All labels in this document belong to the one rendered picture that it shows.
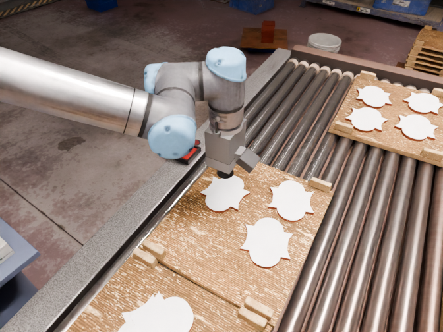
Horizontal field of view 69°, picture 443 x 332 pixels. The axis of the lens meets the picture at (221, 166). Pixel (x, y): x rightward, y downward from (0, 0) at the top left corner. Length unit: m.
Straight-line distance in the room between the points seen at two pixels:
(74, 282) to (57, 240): 1.30
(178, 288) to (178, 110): 0.40
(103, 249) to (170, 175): 0.28
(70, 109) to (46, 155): 2.18
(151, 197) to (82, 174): 1.53
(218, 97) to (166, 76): 0.11
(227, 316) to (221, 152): 0.34
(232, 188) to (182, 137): 0.41
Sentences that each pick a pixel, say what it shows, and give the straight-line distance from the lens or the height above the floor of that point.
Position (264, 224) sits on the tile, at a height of 0.95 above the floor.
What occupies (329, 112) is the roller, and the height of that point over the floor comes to 0.92.
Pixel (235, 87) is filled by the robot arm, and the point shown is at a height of 1.29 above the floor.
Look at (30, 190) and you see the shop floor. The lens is 2.48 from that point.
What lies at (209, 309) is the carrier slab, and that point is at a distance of 0.73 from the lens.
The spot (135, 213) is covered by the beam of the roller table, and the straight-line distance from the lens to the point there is 0.90.
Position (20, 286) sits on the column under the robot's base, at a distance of 1.14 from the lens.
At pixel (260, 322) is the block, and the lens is 0.69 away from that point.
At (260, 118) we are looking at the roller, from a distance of 1.18.
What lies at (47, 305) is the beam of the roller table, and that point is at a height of 0.92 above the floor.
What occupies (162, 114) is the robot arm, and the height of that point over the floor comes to 1.31.
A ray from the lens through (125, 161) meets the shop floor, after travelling 2.43.
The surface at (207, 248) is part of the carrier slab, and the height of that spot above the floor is 0.94.
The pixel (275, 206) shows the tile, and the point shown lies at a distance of 0.86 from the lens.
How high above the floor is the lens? 1.61
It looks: 45 degrees down
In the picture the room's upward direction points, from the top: straight up
